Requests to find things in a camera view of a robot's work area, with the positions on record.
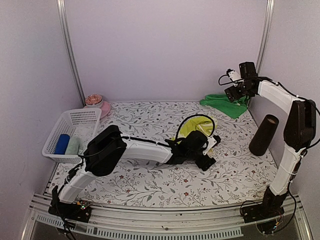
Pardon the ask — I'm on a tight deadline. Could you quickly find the yellow-green crocodile towel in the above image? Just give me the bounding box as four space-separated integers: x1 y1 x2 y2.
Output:
171 114 218 154

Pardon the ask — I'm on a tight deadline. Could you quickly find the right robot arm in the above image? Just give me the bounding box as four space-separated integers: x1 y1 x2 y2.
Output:
225 62 319 222

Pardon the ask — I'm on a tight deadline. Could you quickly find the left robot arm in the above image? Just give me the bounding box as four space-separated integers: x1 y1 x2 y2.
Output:
52 125 221 217

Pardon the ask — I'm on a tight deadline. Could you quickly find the green microfiber towel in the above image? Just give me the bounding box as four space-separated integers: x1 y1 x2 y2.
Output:
199 94 249 119

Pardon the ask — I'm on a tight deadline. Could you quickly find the dark brown cylinder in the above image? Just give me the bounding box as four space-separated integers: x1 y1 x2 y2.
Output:
249 114 279 157

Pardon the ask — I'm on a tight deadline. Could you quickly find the floral patterned table mat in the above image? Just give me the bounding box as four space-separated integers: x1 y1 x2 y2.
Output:
51 100 279 208

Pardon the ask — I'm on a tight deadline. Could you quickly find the pink plate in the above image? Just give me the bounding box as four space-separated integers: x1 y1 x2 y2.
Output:
84 100 111 120

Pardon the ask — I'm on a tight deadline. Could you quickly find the white plastic basket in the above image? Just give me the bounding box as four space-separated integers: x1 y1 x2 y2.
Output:
41 108 102 164

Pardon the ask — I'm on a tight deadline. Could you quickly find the light green rolled towel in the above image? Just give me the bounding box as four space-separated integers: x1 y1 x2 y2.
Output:
64 136 82 155

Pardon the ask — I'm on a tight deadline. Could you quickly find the blue rolled towel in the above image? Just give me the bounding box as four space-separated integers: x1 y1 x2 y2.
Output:
54 134 70 155

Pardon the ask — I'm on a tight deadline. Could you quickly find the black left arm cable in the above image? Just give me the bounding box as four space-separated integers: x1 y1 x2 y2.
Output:
174 114 217 146

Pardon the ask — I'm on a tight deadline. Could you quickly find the aluminium front rail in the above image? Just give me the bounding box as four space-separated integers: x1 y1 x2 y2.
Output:
22 194 313 240

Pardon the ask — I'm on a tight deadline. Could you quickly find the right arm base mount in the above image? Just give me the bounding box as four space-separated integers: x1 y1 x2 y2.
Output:
239 200 285 223

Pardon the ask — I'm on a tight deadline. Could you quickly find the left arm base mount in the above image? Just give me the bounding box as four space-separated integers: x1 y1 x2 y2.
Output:
48 185 92 223

